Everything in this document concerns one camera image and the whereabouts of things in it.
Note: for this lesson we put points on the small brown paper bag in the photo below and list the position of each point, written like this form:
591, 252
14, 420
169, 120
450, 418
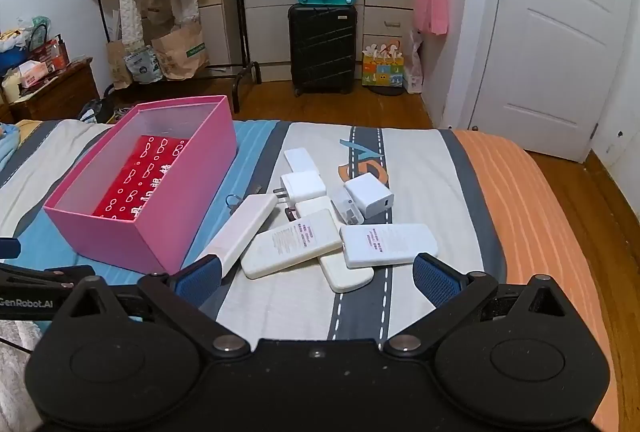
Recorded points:
117, 67

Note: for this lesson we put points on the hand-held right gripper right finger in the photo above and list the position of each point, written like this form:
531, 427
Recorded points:
435, 279

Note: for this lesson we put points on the black clothes rack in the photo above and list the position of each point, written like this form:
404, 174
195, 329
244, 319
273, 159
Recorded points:
244, 79

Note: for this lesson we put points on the large white charger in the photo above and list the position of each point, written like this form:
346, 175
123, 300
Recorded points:
305, 184

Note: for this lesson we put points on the pink paper bag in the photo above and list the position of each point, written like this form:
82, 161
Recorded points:
432, 12

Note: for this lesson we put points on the white door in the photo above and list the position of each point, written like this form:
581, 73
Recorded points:
550, 62

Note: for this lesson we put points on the red printed paper bag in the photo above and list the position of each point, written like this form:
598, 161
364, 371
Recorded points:
150, 167

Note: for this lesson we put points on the red box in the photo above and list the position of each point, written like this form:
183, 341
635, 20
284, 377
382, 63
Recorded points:
55, 54

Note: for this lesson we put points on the white green printed bag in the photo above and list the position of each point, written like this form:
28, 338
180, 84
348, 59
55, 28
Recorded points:
142, 67

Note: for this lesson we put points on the striped bed sheet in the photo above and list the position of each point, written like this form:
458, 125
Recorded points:
430, 172

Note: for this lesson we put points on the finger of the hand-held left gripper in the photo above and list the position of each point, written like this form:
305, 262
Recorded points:
40, 274
7, 248

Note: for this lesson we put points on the colourful gift bag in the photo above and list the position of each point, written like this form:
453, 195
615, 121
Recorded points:
382, 72

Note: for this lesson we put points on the pink white tissue box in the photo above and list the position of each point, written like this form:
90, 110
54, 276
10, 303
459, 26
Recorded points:
35, 73

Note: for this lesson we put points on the white power bank underneath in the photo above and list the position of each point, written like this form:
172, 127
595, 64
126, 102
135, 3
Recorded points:
345, 277

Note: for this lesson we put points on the black bag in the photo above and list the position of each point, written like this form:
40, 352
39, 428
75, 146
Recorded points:
100, 109

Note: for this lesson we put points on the cream air conditioner remote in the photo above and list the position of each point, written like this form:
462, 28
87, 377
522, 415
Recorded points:
285, 247

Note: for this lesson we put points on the large brown paper bag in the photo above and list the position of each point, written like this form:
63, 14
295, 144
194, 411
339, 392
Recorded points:
180, 57

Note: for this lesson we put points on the wooden nightstand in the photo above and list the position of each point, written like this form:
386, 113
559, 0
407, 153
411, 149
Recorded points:
55, 97

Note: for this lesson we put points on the translucent white charger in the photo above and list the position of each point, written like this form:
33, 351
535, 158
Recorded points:
345, 207

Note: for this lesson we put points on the white power bank far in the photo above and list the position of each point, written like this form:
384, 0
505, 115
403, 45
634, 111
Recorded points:
300, 159

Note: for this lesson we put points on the white remote control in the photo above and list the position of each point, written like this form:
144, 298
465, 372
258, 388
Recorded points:
400, 242

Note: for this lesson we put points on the white plastic bag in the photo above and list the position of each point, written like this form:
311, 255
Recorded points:
414, 67

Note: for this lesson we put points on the black suitcase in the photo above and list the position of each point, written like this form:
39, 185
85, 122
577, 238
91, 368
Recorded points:
320, 47

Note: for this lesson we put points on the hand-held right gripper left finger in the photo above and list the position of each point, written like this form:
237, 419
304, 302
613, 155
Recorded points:
197, 279

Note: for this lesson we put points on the pink cardboard box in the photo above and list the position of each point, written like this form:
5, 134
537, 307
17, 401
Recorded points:
110, 237

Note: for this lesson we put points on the white cube charger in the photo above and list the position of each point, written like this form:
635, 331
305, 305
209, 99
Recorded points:
367, 194

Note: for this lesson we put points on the white plug adapter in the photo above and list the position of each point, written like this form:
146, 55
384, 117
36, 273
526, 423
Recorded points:
312, 206

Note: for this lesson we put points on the long white power bank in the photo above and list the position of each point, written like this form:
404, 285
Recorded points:
240, 227

